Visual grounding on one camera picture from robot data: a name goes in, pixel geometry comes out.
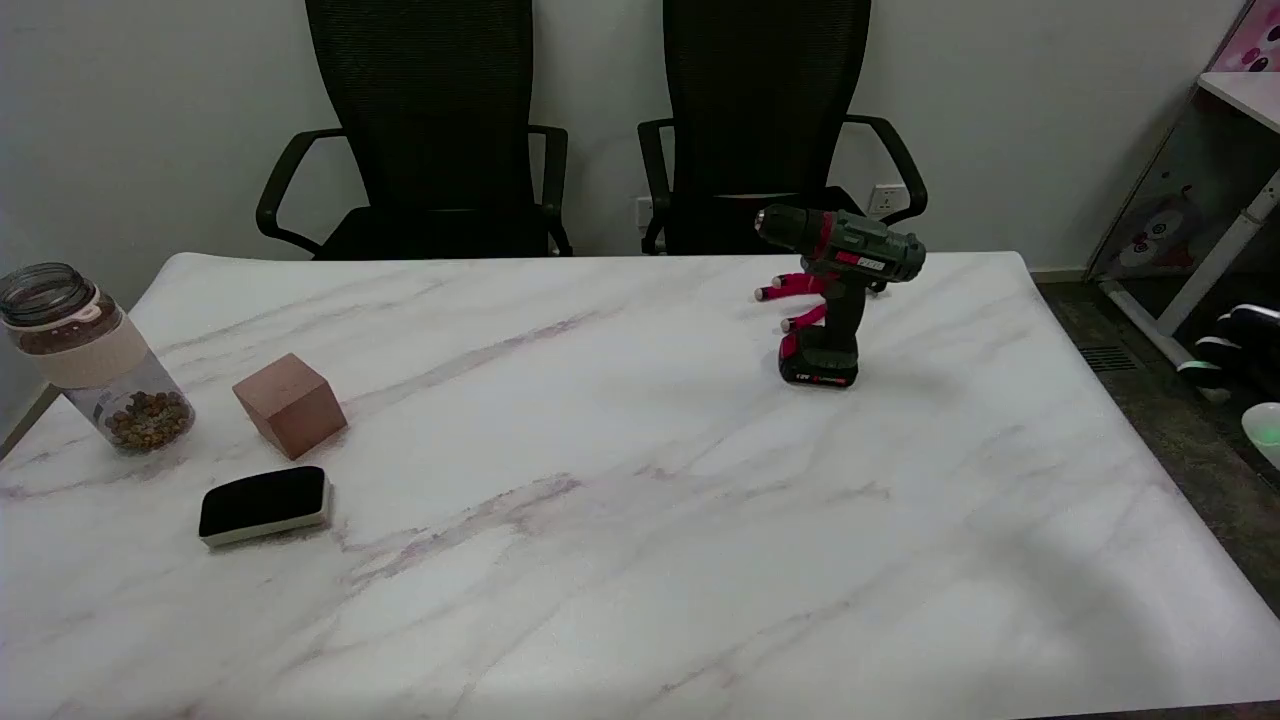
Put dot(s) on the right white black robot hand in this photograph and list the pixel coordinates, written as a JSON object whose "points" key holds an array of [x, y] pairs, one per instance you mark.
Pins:
{"points": [[1240, 340]]}

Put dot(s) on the green red power screwdriver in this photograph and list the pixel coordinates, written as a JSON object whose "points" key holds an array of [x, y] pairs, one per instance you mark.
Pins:
{"points": [[848, 255]]}

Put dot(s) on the metal floor vent grille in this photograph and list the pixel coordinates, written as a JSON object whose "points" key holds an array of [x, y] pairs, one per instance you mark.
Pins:
{"points": [[1108, 358]]}

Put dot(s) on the white desk with cartoon panel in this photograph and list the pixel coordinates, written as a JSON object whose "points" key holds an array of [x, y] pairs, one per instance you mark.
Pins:
{"points": [[1190, 210]]}

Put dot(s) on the pink cartoon picture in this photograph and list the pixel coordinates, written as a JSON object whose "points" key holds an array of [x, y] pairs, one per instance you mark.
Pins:
{"points": [[1255, 40]]}

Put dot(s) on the black mesh office chair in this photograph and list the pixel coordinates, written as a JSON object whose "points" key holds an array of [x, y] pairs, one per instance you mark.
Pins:
{"points": [[760, 110], [430, 130]]}

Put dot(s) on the brown wooden cube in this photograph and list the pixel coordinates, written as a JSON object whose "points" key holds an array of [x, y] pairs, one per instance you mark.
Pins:
{"points": [[290, 405]]}

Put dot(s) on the black white board eraser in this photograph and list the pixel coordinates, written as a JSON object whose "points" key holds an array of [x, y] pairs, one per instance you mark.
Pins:
{"points": [[263, 502]]}

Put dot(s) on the white wall socket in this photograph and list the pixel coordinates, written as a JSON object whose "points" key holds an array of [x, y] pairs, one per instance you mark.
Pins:
{"points": [[886, 199], [643, 212]]}

